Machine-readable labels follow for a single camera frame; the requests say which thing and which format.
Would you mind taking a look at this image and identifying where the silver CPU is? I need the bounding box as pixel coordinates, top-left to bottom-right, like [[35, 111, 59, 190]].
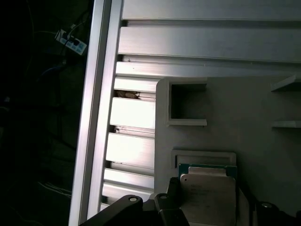
[[178, 163, 238, 226]]

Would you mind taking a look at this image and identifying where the white floor cable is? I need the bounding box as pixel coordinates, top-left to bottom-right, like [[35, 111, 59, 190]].
[[37, 180, 72, 197]]

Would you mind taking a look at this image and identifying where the grey parts rack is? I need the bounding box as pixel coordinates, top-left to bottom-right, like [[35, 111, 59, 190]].
[[154, 75, 301, 226]]

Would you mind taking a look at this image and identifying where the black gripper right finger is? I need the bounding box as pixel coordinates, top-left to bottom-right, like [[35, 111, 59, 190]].
[[236, 186, 301, 226]]

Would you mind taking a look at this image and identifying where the white power strip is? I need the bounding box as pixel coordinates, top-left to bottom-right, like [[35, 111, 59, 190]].
[[55, 29, 87, 56]]

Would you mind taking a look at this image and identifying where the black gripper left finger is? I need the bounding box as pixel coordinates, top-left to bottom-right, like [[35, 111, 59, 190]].
[[79, 176, 189, 226]]

